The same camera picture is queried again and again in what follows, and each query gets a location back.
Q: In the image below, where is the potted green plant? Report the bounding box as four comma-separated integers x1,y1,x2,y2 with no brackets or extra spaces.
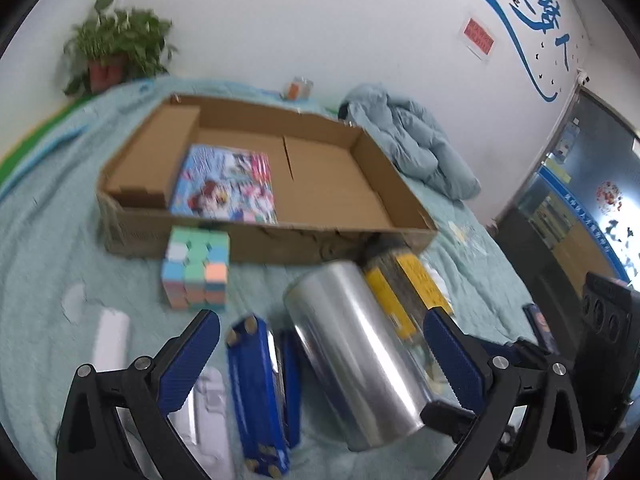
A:
62,0,178,96

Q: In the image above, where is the colourful cartoon book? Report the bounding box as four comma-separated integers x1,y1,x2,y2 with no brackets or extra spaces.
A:
170,144,279,225

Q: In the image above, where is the yellow label jar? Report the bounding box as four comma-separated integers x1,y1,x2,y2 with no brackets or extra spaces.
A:
362,240,453,361

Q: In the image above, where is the glass door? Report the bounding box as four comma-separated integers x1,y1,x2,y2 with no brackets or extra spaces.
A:
492,85,640,291

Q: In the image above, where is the red wall sign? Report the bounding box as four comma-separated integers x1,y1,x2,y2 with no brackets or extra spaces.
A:
457,10,497,63

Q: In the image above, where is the blue wall decal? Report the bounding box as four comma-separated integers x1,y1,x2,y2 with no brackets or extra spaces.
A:
415,0,576,103

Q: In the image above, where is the light blue crumpled jacket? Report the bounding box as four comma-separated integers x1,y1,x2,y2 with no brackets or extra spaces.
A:
339,82,481,201

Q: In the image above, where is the teal bed blanket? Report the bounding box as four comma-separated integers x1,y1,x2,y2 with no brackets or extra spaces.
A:
0,76,541,480

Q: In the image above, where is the pastel puzzle cube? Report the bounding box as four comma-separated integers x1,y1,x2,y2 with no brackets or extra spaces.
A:
161,226,231,311

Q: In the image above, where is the blue stapler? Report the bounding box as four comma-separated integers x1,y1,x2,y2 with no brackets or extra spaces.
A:
225,314,303,476

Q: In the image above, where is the silver metal can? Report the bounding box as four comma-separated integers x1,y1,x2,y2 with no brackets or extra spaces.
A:
283,260,433,453

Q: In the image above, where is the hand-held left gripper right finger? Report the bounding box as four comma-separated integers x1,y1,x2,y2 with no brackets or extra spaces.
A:
420,306,588,480

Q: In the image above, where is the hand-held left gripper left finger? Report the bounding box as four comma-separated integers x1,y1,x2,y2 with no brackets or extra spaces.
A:
56,309,236,480

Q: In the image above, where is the small orange clear container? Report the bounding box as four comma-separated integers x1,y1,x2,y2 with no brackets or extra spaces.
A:
284,76,313,101

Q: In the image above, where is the dark phone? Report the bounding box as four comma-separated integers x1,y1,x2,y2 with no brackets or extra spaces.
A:
522,304,556,356

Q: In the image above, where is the brown cardboard box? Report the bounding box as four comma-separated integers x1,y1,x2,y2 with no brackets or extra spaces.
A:
96,94,440,265

